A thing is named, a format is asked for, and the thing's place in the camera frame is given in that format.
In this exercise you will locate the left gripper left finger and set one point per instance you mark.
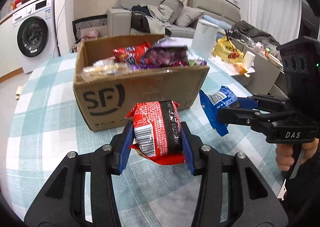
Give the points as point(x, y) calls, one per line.
point(80, 192)

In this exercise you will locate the purple snack bag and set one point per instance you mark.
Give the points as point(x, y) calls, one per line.
point(168, 52)

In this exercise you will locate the beige slipper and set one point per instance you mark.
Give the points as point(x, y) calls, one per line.
point(18, 92)

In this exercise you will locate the yellow plastic bag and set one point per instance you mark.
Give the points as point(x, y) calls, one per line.
point(225, 49)

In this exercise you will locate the pink cloth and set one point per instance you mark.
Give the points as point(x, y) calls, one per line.
point(91, 35)

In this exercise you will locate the grey sofa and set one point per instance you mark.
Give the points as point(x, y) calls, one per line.
point(119, 18)

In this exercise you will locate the SF cardboard box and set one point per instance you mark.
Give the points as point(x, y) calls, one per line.
point(104, 102)

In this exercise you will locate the teal plaid tablecloth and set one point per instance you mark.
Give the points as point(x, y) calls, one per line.
point(80, 191)

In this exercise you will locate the black patterned basket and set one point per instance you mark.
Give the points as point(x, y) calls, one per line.
point(91, 23)

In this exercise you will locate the grey jacket on sofa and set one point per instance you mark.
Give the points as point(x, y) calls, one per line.
point(150, 19)

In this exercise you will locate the blue snack packet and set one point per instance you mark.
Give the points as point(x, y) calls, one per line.
point(212, 103)

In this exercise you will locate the white side table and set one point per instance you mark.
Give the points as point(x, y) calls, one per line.
point(259, 79)

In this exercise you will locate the red black snack pack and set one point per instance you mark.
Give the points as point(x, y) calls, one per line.
point(157, 132)

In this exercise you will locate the red corn snack bag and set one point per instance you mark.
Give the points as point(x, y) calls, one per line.
point(133, 55)

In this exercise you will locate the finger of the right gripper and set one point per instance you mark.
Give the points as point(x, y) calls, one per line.
point(243, 117)
point(252, 102)

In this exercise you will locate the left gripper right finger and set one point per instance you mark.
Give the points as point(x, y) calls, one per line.
point(232, 190)

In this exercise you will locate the clear cracker pack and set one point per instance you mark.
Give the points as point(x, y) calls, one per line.
point(105, 70)

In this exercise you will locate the right hand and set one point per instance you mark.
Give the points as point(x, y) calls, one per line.
point(284, 154)

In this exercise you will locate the white paper roll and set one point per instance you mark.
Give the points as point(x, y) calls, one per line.
point(248, 60)

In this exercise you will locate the grey cushion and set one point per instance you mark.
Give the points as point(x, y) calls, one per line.
point(187, 16)

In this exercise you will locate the white cylindrical bin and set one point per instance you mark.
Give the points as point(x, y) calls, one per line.
point(204, 39)

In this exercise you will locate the white washing machine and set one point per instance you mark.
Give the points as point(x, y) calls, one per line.
point(35, 34)

